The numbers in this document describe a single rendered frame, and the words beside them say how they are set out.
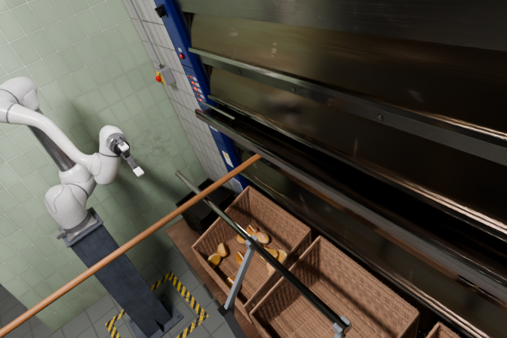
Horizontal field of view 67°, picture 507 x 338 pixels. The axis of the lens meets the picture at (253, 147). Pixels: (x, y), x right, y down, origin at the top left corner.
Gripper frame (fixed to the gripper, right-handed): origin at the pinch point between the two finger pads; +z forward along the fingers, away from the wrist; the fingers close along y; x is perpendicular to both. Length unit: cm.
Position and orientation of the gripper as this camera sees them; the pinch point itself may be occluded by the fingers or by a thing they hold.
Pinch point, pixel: (133, 161)
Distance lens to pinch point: 166.9
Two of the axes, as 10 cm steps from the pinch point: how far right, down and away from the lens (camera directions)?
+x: -7.8, 5.2, -3.3
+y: 2.9, 7.9, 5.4
